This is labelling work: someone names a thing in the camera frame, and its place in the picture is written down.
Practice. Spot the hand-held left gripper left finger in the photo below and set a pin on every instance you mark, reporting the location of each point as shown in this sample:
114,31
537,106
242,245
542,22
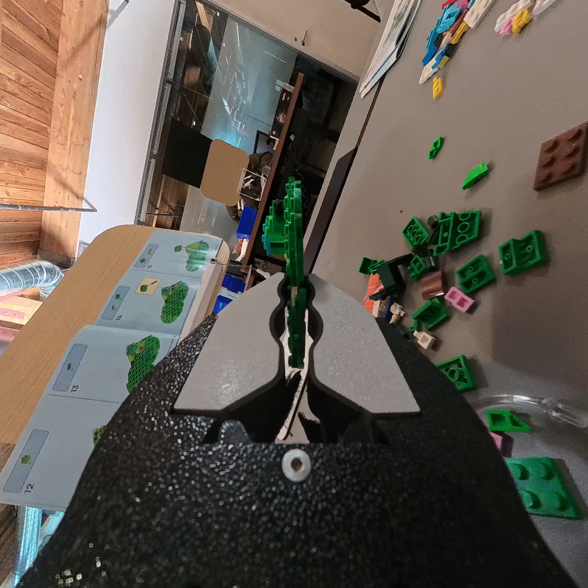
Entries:
229,353

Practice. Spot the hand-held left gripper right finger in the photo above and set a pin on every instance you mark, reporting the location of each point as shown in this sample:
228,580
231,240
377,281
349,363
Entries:
363,363

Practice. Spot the green lego base plate build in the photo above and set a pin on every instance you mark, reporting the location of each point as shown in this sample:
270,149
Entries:
294,229

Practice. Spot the pile of green lego pieces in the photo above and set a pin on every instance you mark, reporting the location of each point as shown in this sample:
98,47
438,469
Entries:
459,239

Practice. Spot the open lego instruction booklet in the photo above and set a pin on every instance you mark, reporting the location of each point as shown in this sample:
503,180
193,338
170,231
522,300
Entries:
82,413

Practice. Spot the clear curved lego piece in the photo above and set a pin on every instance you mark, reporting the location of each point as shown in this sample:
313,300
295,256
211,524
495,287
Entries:
551,406

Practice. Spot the green lego slope piece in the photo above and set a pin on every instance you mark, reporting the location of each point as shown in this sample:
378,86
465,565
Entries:
475,176

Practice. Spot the black lego box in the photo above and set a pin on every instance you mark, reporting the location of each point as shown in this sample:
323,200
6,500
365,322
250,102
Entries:
284,110

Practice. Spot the brown four-stud lego piece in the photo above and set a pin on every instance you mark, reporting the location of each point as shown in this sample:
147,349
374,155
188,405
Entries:
562,156

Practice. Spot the closed lego instruction booklet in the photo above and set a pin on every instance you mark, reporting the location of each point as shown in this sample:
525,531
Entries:
395,41

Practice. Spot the pile of pastel lego pieces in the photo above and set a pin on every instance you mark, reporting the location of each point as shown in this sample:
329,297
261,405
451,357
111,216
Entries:
459,32

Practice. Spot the orange brick separator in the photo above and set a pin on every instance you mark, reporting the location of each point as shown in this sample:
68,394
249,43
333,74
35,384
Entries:
374,289

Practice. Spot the blue plastic bin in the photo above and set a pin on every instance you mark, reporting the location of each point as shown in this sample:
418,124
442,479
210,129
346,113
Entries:
246,220

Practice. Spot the black desk mat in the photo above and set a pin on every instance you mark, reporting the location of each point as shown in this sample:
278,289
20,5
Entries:
330,206

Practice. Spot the wooden board stand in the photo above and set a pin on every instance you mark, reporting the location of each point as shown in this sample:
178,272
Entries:
46,330
225,170

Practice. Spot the brown-topped desk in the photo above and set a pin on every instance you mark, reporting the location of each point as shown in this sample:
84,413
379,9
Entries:
312,138

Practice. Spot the metal ceiling pipe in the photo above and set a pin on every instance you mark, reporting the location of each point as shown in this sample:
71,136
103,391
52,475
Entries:
46,207

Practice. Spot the silver ventilation duct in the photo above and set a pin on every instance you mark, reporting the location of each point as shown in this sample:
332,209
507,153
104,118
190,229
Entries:
27,278

